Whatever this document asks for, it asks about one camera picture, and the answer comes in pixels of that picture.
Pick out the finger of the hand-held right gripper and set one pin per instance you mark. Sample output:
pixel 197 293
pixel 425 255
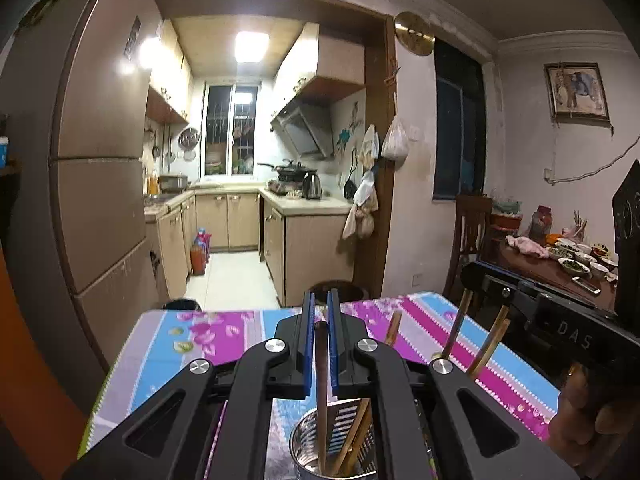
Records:
pixel 500 290

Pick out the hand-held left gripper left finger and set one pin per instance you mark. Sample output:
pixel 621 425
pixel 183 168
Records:
pixel 310 340

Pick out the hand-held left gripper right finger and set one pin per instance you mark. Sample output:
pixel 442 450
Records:
pixel 334 340

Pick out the dark-tipped bamboo chopstick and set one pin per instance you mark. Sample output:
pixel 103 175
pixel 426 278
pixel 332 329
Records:
pixel 322 385

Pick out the group of wooden chopsticks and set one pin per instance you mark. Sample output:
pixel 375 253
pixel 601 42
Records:
pixel 395 327

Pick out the blue perforated utensil holder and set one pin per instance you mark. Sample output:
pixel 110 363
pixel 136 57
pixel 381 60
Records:
pixel 307 440

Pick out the person's right hand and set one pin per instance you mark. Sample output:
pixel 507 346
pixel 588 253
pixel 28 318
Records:
pixel 580 415

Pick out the dark wooden side table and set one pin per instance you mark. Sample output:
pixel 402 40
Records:
pixel 545 272

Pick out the dark round stool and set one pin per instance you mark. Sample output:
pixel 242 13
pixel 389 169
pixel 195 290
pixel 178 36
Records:
pixel 180 304
pixel 335 290

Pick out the pink cloth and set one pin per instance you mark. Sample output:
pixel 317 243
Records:
pixel 527 247

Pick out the wooden chair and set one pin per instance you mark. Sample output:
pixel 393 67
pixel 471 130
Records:
pixel 470 240

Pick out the red bowl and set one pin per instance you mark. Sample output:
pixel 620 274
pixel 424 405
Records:
pixel 506 221

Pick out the red glass jar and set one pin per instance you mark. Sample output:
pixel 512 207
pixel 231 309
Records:
pixel 541 221

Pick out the group of food bowls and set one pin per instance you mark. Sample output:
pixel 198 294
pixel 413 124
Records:
pixel 582 260

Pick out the teal plastic basket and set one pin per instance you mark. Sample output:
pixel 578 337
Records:
pixel 506 207

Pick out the small cup with sticks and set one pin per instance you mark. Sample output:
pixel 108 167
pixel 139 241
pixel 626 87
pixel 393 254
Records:
pixel 580 225

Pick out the floral striped tablecloth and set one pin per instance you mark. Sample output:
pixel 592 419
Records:
pixel 200 340

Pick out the beige kitchen base cabinets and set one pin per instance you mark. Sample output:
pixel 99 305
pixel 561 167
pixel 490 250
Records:
pixel 240 220

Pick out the bottles on kitchen floor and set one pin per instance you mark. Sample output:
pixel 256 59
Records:
pixel 200 252

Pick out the hanging cloth bags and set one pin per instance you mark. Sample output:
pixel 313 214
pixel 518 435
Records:
pixel 362 200

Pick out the steel kettle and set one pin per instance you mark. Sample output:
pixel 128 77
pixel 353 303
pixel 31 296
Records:
pixel 311 186

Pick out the black hanging spatula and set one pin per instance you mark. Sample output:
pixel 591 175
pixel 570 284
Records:
pixel 350 182

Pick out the dark room window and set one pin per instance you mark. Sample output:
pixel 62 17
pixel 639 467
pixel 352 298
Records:
pixel 460 125

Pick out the black wok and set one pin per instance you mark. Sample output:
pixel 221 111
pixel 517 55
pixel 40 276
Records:
pixel 290 167

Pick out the white hanging plastic bag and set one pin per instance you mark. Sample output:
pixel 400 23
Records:
pixel 395 139

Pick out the steel cooking pot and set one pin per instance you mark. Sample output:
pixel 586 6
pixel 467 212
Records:
pixel 172 182

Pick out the steel range hood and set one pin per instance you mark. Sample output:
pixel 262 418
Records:
pixel 302 127

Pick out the framed elephant picture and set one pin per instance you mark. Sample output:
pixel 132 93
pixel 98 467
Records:
pixel 577 91

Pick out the barred kitchen window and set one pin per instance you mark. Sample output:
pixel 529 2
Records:
pixel 231 130

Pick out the round hanging strainer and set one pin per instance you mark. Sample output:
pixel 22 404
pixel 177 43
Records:
pixel 189 139

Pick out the orange wooden cabinet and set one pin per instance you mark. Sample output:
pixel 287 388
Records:
pixel 30 350

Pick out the grey refrigerator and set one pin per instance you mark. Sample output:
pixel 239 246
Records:
pixel 90 160

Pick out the square ceiling light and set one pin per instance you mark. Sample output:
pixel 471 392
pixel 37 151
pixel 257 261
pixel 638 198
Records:
pixel 251 46

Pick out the fridge sticker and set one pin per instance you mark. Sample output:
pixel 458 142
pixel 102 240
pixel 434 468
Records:
pixel 132 37

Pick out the flower wall sticker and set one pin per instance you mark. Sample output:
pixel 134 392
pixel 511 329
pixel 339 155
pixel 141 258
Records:
pixel 350 130

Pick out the brown door frame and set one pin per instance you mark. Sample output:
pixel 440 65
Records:
pixel 375 110

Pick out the gold round wall clock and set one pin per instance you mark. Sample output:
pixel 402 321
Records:
pixel 414 32

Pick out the beige wall cabinet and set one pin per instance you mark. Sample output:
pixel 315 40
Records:
pixel 320 55
pixel 167 80

